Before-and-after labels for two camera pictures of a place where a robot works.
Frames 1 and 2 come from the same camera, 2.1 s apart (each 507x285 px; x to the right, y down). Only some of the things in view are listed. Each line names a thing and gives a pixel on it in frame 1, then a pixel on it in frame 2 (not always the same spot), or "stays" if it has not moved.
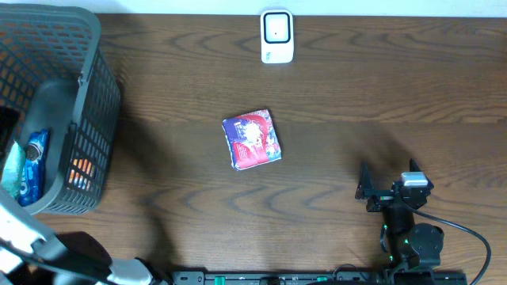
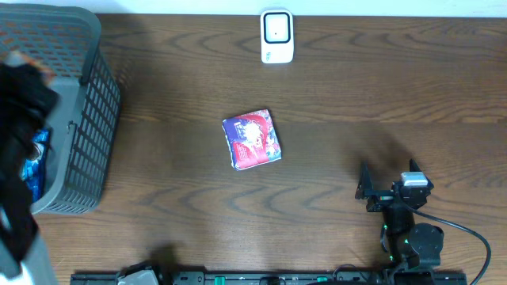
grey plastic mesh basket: (56, 70) stays
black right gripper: (381, 199) stays
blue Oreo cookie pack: (35, 168) stays
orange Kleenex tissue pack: (81, 173) → (16, 58)
